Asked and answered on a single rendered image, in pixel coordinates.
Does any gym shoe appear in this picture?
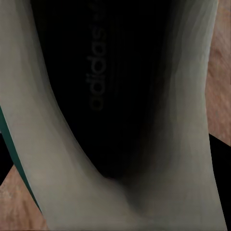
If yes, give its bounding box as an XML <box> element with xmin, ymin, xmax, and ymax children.
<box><xmin>0</xmin><ymin>0</ymin><xmax>228</xmax><ymax>231</ymax></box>

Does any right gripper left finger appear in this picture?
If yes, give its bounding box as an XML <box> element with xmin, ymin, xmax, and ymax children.
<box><xmin>0</xmin><ymin>133</ymin><xmax>13</xmax><ymax>186</ymax></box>

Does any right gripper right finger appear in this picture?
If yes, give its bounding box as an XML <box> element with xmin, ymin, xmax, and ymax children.
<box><xmin>209</xmin><ymin>134</ymin><xmax>231</xmax><ymax>231</ymax></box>

